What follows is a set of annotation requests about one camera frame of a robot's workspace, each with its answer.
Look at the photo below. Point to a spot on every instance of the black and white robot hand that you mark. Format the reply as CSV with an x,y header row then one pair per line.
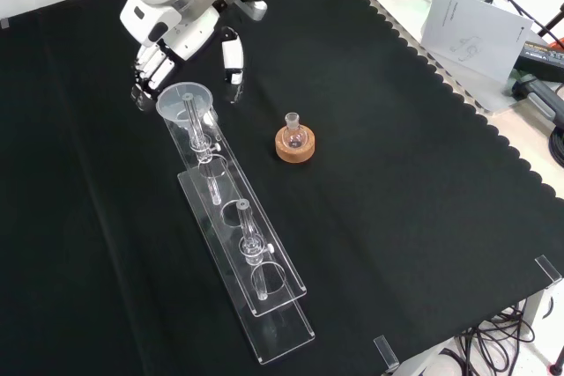
x,y
185,39

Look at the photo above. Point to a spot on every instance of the white table leg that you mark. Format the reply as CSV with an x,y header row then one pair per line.
x,y
534,310

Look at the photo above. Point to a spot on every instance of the clear cloth clip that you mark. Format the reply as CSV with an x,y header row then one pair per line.
x,y
4,23
385,351
549,268

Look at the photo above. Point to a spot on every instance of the black table cloth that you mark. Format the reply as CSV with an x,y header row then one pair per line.
x,y
396,217

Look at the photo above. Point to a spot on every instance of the small round-bottom glass flask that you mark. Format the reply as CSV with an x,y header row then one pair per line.
x,y
294,136

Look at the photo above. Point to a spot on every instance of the translucent plastic funnel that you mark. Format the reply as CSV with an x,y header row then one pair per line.
x,y
169,107

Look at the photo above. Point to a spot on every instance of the black power adapter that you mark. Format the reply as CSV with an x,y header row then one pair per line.
x,y
542,56

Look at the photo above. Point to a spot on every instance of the clear acrylic funnel stand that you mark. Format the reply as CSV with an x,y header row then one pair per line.
x,y
282,332

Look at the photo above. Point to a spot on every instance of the grey plug housing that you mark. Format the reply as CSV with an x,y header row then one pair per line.
x,y
539,94

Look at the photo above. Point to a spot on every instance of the white paper booklet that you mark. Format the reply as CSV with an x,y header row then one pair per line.
x,y
471,32

